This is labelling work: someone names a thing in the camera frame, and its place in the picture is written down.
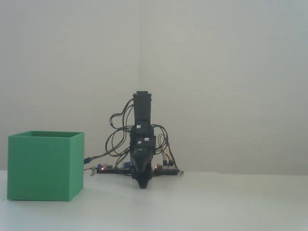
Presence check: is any black cable with blue plug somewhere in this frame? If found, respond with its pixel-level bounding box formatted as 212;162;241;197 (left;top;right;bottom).
83;146;132;165

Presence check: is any black base electronics board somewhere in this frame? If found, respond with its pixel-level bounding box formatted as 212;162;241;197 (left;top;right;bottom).
96;163;180;176

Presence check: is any coloured jumper wire bundle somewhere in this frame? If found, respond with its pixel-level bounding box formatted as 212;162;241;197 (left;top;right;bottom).
157;133;181;174

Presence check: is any green plastic bin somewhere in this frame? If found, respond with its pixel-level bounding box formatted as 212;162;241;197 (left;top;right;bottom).
7;130;85;202

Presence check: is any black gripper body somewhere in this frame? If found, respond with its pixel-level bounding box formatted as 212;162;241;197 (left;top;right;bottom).
129;134;157;156

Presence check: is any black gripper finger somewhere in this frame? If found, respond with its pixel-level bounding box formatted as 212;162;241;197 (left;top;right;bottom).
129;148;145;190
143;150;154;190

